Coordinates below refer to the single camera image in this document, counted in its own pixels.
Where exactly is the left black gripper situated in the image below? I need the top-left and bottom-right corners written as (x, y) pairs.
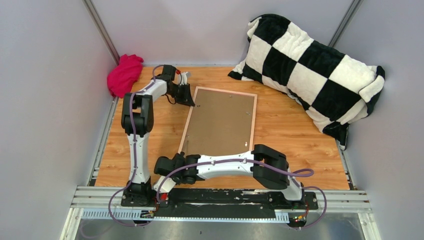
top-left (167, 83), bottom-right (194, 108)

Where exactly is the pink picture frame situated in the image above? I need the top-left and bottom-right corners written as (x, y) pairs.
top-left (178, 86), bottom-right (258, 156)

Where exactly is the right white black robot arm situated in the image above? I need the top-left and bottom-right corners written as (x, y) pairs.
top-left (152, 144), bottom-right (314, 209)

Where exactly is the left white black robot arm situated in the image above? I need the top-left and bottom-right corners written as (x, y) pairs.
top-left (121, 64), bottom-right (195, 207)

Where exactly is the magenta cloth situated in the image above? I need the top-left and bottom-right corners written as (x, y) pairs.
top-left (106, 54), bottom-right (144, 98)

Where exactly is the black white checkered pillow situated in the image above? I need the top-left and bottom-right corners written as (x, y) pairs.
top-left (228, 13), bottom-right (386, 150)

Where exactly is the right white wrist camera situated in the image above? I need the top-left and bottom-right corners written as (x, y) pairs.
top-left (152, 176), bottom-right (176, 200)

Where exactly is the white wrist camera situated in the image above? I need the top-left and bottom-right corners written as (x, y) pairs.
top-left (152, 176), bottom-right (176, 200)
top-left (177, 71), bottom-right (191, 86)

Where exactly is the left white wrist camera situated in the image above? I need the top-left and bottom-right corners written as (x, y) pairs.
top-left (177, 71), bottom-right (191, 86)

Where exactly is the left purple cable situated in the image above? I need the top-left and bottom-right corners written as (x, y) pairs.
top-left (107, 64), bottom-right (181, 228)

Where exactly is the purple cable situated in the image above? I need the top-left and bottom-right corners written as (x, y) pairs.
top-left (107, 64), bottom-right (181, 228)
top-left (155, 158), bottom-right (328, 231)

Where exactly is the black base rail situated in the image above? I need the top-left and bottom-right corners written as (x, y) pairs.
top-left (120, 188), bottom-right (319, 221)

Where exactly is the left aluminium corner post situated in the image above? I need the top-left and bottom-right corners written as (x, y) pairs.
top-left (82, 0), bottom-right (120, 65)

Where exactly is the aluminium corner post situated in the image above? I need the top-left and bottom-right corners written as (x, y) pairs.
top-left (82, 0), bottom-right (120, 65)
top-left (328, 0), bottom-right (363, 48)

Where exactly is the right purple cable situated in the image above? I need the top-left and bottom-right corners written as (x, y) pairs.
top-left (155, 158), bottom-right (328, 231)

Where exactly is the right aluminium corner post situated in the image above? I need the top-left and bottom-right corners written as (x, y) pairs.
top-left (328, 0), bottom-right (363, 48)

